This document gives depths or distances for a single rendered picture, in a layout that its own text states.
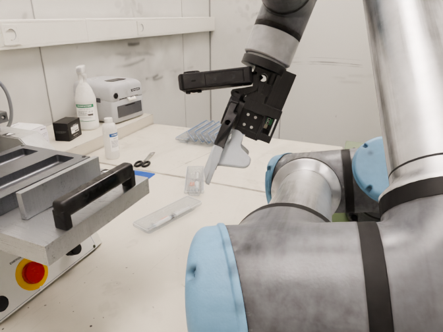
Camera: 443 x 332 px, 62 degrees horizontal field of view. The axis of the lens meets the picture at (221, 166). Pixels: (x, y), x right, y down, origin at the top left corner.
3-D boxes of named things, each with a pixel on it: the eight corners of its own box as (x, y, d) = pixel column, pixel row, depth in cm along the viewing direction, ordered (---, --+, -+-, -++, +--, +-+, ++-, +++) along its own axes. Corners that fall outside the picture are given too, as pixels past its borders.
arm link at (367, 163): (424, 219, 67) (440, 197, 55) (346, 221, 71) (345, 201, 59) (414, 157, 71) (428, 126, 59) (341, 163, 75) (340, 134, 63)
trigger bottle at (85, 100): (81, 125, 155) (72, 64, 145) (101, 124, 156) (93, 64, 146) (76, 131, 147) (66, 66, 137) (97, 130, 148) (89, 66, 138)
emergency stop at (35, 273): (26, 289, 66) (15, 270, 65) (44, 275, 70) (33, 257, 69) (31, 288, 65) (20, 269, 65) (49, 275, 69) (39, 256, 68)
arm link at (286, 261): (352, 203, 74) (401, 446, 22) (277, 206, 78) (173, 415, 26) (347, 143, 72) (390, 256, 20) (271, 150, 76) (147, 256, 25)
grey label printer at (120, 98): (75, 118, 165) (69, 80, 159) (107, 109, 181) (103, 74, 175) (116, 125, 154) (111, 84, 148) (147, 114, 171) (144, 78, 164)
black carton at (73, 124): (55, 140, 136) (51, 122, 133) (68, 134, 144) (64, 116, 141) (70, 141, 135) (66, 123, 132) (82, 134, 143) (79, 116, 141)
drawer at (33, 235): (-95, 222, 56) (-113, 176, 53) (27, 170, 75) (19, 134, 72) (50, 272, 45) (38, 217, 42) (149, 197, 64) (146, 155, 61)
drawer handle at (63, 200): (55, 228, 48) (49, 200, 46) (126, 183, 60) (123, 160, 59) (66, 231, 47) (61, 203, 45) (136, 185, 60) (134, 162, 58)
